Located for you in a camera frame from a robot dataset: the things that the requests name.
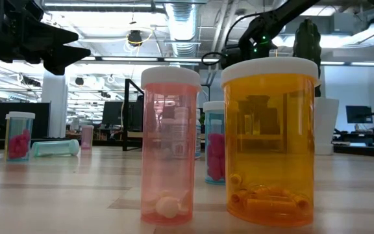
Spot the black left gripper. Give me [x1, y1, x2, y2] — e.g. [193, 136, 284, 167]
[0, 0, 92, 77]

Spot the small pink medicine bottle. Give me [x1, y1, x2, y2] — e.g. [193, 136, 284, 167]
[81, 124, 95, 150]

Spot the teal bottle with pink pills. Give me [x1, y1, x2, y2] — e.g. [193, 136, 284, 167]
[5, 111, 36, 162]
[203, 100, 226, 185]

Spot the black monitor on arm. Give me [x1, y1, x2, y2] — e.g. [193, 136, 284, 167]
[345, 105, 374, 125]

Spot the wide orange medicine bottle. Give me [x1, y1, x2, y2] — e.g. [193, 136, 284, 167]
[220, 57, 321, 228]

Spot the tall pink medicine bottle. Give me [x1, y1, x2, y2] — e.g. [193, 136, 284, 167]
[140, 66, 203, 226]

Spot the white room column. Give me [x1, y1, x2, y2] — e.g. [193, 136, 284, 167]
[41, 70, 69, 139]

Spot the green cactus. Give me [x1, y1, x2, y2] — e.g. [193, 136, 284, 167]
[292, 18, 322, 98]

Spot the black desk monitor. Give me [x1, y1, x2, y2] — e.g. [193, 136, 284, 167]
[101, 101, 125, 127]

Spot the teal bottle with pale pills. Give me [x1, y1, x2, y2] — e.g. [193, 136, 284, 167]
[31, 139, 81, 159]

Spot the white plant pot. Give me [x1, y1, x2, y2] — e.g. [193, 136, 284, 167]
[313, 96, 340, 156]

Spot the black desk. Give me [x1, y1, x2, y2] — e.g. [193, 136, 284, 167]
[332, 128, 374, 159]

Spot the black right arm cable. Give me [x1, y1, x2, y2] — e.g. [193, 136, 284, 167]
[201, 12, 262, 66]

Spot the silver ribbed ceiling duct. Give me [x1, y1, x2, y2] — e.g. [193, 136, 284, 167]
[164, 2, 201, 58]

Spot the black ceiling camera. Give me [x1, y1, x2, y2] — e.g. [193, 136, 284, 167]
[127, 29, 143, 47]

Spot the black metal shelf frame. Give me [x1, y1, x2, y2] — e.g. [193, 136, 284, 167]
[122, 78, 145, 152]

